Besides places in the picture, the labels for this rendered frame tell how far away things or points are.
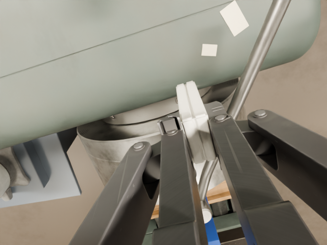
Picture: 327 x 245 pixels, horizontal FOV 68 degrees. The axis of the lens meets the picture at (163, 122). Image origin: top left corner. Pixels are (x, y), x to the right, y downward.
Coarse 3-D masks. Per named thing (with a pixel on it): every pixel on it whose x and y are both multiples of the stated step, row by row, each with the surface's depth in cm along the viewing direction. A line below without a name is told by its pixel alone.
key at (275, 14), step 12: (276, 0) 17; (288, 0) 17; (276, 12) 18; (264, 24) 18; (276, 24) 18; (264, 36) 19; (264, 48) 19; (252, 60) 20; (252, 72) 20; (240, 84) 21; (252, 84) 21; (240, 96) 21; (228, 108) 23; (240, 108) 22; (204, 168) 27; (204, 180) 28; (204, 192) 28
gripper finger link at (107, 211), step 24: (144, 144) 12; (120, 168) 11; (144, 168) 11; (120, 192) 10; (144, 192) 11; (96, 216) 9; (120, 216) 9; (144, 216) 11; (72, 240) 8; (96, 240) 8; (120, 240) 9
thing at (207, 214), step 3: (201, 201) 28; (204, 201) 29; (201, 204) 28; (204, 204) 28; (207, 204) 28; (201, 207) 27; (204, 207) 27; (207, 207) 28; (204, 210) 27; (207, 210) 27; (210, 210) 27; (204, 213) 27; (207, 213) 27; (210, 213) 27; (204, 216) 27; (207, 216) 27; (210, 216) 28; (204, 219) 28; (207, 219) 28; (210, 219) 28; (204, 222) 28
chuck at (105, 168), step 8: (240, 112) 39; (240, 120) 39; (96, 160) 39; (104, 160) 37; (96, 168) 42; (104, 168) 39; (112, 168) 37; (200, 168) 35; (216, 168) 37; (104, 176) 41; (216, 176) 37; (104, 184) 44; (216, 184) 37
